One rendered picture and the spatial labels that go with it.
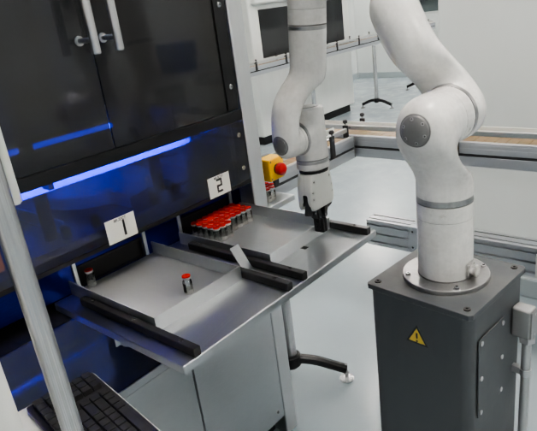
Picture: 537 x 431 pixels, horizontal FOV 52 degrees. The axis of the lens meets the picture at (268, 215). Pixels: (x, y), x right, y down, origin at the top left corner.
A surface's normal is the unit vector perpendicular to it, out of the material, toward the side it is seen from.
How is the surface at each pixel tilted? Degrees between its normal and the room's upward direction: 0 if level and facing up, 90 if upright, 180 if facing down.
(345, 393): 0
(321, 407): 0
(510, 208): 90
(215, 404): 90
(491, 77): 90
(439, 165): 126
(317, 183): 88
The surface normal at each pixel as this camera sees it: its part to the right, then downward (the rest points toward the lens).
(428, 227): -0.78, 0.31
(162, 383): 0.76, 0.14
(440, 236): -0.44, 0.37
